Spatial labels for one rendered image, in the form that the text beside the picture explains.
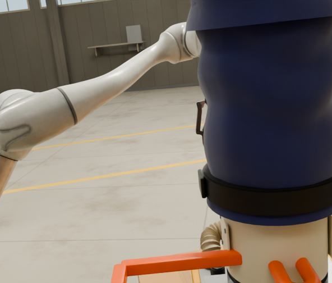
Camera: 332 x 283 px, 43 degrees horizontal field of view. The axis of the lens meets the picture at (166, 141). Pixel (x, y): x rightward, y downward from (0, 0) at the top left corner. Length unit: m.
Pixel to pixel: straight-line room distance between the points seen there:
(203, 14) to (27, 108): 0.54
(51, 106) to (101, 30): 11.25
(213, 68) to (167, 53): 0.71
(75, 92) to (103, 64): 11.26
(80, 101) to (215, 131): 0.48
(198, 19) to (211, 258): 0.37
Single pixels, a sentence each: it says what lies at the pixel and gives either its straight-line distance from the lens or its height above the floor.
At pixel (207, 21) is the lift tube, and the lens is 0.59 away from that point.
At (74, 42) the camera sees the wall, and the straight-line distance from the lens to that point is 12.52.
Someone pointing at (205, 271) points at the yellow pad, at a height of 1.14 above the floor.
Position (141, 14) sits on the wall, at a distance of 11.95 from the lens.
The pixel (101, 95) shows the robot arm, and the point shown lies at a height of 1.47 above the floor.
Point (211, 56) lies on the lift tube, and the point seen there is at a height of 1.56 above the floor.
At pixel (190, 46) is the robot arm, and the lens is 1.28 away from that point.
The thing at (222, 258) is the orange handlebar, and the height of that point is 1.25.
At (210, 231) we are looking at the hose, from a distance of 0.92.
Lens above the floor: 1.61
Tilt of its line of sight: 15 degrees down
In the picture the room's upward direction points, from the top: 6 degrees counter-clockwise
